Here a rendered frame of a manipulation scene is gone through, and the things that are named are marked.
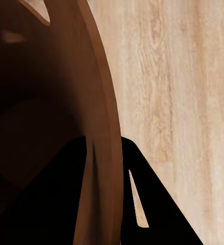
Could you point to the trash can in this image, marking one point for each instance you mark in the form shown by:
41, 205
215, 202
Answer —
55, 86

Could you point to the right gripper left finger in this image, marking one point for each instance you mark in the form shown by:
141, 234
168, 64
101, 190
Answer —
45, 212

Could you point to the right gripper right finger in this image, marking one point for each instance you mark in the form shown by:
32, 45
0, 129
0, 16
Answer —
167, 224

